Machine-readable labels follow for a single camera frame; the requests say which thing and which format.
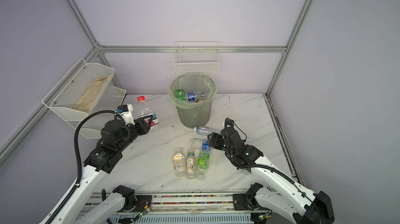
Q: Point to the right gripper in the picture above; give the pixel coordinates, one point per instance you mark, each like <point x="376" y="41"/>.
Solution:
<point x="216" y="137"/>

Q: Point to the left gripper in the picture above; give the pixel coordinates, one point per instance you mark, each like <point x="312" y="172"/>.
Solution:
<point x="141" y="125"/>

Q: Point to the lime green label bottle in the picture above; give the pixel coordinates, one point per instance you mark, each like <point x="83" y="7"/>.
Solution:
<point x="202" y="165"/>

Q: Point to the green soda bottle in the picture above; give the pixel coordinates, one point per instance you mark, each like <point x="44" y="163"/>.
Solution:
<point x="180" y="94"/>

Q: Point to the white cap tea bottle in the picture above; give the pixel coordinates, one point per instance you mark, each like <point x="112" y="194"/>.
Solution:
<point x="179" y="162"/>

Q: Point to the small Pepsi label bottle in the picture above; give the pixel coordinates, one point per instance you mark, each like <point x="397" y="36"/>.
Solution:
<point x="195" y="97"/>

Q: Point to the blue label water bottle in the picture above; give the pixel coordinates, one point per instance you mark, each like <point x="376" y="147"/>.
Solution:
<point x="200" y="144"/>

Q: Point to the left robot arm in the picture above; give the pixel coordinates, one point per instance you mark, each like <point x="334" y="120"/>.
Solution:
<point x="116" y="136"/>

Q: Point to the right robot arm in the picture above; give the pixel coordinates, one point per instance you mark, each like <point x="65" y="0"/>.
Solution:
<point x="275" y="177"/>

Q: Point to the mesh waste bin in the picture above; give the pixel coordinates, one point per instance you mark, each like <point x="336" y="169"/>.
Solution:
<point x="195" y="117"/>

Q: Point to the green bin liner bag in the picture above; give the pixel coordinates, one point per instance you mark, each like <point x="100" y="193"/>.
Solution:
<point x="190" y="91"/>

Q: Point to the clear purple label bottle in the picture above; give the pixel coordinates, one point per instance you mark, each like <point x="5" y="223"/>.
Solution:
<point x="203" y="130"/>

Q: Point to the green cap crane label bottle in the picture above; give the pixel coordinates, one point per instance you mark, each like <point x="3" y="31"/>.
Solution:
<point x="190" y="164"/>

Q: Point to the upper white mesh shelf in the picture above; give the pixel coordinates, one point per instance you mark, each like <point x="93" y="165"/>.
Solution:
<point x="62" y="97"/>

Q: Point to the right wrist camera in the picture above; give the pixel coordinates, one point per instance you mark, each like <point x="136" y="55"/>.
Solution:
<point x="228" y="123"/>

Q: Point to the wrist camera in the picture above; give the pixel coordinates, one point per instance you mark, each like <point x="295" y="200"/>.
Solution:
<point x="125" y="111"/>
<point x="228" y="123"/>

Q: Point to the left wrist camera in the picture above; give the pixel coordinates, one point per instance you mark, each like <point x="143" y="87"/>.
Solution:
<point x="125" y="111"/>

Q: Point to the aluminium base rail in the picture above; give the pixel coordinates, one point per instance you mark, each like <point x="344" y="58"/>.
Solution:
<point x="147" y="203"/>

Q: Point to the white wire wall basket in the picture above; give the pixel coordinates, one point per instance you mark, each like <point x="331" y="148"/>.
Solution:
<point x="196" y="57"/>

